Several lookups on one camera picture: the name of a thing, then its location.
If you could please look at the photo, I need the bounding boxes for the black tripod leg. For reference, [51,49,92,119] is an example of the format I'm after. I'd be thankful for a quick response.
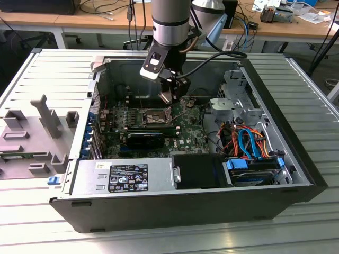
[308,25,339,78]

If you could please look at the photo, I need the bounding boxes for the RAM stick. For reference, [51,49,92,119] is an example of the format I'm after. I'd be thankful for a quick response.
[0,152,37,161]
[127,125,177,137]

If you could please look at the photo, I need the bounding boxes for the black drive bay box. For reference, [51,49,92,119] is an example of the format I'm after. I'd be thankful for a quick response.
[171,154,229,190]

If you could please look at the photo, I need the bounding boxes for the CPU with silver top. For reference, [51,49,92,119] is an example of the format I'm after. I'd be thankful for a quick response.
[158,89,177,105]

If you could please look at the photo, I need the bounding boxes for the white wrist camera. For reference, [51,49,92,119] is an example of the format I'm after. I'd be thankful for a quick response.
[139,45,171,81]

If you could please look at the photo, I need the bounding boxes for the black graphics card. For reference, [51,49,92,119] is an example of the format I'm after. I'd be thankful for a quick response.
[126,131,165,151]

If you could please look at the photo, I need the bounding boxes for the CPU socket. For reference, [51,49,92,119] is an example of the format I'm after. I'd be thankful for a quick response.
[141,107,174,128]

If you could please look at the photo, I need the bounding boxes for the black camera cable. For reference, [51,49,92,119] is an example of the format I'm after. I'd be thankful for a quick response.
[169,51,248,79]

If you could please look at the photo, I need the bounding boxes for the black open PC case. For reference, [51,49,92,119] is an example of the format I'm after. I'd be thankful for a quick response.
[49,49,329,234]

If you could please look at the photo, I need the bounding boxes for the blue SATA wire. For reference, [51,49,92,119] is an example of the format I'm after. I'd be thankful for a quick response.
[237,127,266,161]

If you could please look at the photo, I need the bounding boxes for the orange wire bundle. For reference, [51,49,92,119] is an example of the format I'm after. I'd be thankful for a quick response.
[221,125,271,160]

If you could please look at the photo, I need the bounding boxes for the clear plastic bag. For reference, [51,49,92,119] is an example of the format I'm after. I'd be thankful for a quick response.
[297,6,332,25]

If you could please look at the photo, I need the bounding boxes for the grey parts rack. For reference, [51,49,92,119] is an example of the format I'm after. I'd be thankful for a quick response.
[0,94,81,181]

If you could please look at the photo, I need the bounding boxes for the metal socket cover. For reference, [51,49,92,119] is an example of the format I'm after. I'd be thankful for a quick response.
[166,103,188,126]

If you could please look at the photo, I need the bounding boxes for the hard disk in blue carrier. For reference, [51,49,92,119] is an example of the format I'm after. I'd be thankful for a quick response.
[223,156,287,188]

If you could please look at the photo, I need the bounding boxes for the copper CPU cooler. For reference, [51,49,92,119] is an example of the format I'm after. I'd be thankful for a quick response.
[259,5,278,24]

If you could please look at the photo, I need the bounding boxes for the pale blue teach pendant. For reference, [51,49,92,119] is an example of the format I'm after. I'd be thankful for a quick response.
[203,12,229,47]

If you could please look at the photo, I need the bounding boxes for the black upright box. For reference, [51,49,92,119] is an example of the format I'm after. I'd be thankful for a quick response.
[222,0,239,30]

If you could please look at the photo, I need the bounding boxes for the black flat device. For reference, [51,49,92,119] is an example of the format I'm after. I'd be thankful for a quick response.
[0,0,78,16]

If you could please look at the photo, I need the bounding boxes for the wooden desk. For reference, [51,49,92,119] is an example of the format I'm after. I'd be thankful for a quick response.
[0,0,339,51]

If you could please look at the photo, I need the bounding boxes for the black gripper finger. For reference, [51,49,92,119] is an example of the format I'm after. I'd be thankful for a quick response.
[169,75,192,104]
[160,77,173,94]

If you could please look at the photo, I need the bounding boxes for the silver drive cage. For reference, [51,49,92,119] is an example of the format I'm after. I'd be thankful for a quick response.
[208,68,269,126]

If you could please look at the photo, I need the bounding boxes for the silver power supply unit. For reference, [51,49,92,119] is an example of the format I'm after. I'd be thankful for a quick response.
[69,158,177,196]

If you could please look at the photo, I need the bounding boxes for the green motherboard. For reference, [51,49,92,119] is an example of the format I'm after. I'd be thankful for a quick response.
[98,96,214,160]

